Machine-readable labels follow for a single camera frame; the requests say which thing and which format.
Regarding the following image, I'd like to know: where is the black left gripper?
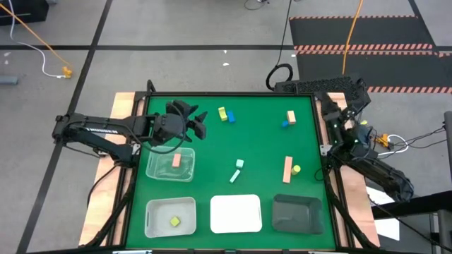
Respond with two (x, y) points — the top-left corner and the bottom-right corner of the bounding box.
(151, 99), (209, 146)

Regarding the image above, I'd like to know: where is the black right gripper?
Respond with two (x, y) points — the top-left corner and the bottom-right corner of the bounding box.
(321, 95), (357, 145)

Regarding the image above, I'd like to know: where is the long orange block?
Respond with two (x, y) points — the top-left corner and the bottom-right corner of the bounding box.
(282, 155), (294, 184)

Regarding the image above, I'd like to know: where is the black perforated box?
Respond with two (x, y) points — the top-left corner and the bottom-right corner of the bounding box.
(273, 76), (371, 117)

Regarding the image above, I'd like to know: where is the clear plastic bin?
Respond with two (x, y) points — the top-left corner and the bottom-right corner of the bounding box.
(145, 145), (196, 183)

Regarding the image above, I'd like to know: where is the green table mat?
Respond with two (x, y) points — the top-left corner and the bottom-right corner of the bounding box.
(125, 95), (337, 250)

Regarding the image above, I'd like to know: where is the black hazard-striped floor mat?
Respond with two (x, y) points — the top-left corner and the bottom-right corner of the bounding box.
(288, 15), (452, 95)

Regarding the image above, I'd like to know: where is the white plastic bin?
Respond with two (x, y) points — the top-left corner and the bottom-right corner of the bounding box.
(209, 193), (263, 235)

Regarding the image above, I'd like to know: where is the light grey plastic bin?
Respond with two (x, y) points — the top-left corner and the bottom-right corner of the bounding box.
(143, 196), (197, 238)

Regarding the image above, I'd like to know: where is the dark grey plastic bin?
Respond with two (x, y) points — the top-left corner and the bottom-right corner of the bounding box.
(271, 193), (325, 236)

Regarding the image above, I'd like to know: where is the wooden side board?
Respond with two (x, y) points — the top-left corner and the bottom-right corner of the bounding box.
(78, 92), (146, 247)
(316, 92), (381, 248)

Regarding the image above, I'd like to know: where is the white paper sheet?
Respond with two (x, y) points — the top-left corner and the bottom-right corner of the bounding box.
(365, 186), (402, 241)

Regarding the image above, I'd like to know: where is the black metal beam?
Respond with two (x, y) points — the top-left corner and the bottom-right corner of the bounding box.
(370, 190), (452, 219)

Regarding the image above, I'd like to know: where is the grey metal stand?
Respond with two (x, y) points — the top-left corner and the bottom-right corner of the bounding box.
(429, 210), (452, 254)

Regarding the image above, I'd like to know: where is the black equipment case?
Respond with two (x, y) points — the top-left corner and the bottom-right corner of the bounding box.
(0, 0), (49, 26)

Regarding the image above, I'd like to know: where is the orange floor cable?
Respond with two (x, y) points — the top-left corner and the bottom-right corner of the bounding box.
(0, 2), (71, 71)
(341, 0), (364, 75)

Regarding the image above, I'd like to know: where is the black floor cable with coil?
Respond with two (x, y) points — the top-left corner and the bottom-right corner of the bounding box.
(265, 0), (295, 92)

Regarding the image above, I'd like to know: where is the grey metal post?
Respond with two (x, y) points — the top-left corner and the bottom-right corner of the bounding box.
(444, 111), (452, 170)

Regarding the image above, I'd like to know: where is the white floor cable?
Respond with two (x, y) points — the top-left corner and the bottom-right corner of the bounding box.
(7, 0), (66, 78)

